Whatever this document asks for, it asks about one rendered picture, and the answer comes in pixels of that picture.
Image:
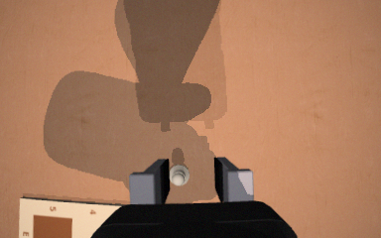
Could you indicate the brown and cream chessboard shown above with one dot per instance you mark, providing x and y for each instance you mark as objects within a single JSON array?
[{"x": 50, "y": 218}]

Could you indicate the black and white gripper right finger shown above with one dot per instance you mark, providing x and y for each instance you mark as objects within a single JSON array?
[{"x": 231, "y": 183}]

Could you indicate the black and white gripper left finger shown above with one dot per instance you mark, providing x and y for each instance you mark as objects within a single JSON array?
[{"x": 151, "y": 186}]

